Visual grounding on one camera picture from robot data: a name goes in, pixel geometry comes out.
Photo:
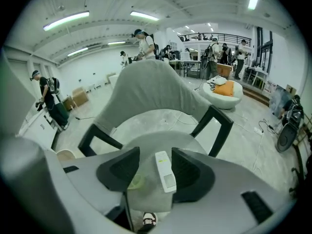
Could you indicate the black round fan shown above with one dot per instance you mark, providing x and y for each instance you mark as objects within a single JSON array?
[{"x": 286, "y": 136}]

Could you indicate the white counter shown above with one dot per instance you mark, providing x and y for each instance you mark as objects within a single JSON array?
[{"x": 36, "y": 128}]

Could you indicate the black mezzanine railing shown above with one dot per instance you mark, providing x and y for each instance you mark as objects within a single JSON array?
[{"x": 214, "y": 35}]

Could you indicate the white work table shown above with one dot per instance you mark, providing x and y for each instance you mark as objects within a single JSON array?
[{"x": 185, "y": 62}]

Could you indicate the black backpack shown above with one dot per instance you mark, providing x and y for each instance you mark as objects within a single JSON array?
[{"x": 55, "y": 85}]

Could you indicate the grey table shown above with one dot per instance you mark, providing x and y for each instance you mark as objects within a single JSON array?
[{"x": 151, "y": 200}]

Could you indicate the orange cushion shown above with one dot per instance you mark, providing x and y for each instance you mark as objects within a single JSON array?
[{"x": 224, "y": 89}]

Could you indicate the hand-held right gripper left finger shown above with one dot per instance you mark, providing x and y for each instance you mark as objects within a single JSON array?
[{"x": 117, "y": 173}]

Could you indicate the cardboard box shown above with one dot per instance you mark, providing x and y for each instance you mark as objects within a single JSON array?
[
  {"x": 68, "y": 103},
  {"x": 80, "y": 96}
]

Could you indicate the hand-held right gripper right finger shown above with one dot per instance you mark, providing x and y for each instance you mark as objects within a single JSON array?
[{"x": 195, "y": 179}]

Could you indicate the grey painted panel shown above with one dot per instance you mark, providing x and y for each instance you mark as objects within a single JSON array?
[{"x": 279, "y": 100}]

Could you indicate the white power strip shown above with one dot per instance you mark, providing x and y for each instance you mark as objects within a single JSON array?
[{"x": 258, "y": 130}]

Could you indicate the wooden platform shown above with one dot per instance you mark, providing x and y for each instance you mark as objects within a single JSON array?
[{"x": 256, "y": 95}]

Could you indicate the white remote control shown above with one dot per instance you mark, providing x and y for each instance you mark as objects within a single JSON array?
[{"x": 165, "y": 174}]

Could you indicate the beige stool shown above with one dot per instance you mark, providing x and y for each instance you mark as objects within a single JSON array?
[{"x": 65, "y": 155}]

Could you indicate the wooden cabinet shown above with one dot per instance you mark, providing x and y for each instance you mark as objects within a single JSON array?
[{"x": 224, "y": 70}]

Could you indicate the white pillow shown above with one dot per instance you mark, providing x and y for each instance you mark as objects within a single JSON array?
[{"x": 219, "y": 80}]

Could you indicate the clear tape roll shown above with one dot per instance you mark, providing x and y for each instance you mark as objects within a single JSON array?
[{"x": 133, "y": 184}]

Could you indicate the person's shoe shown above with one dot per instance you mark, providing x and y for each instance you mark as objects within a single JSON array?
[{"x": 149, "y": 220}]

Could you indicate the white round sofa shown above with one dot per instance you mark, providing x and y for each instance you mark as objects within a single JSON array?
[{"x": 219, "y": 101}]

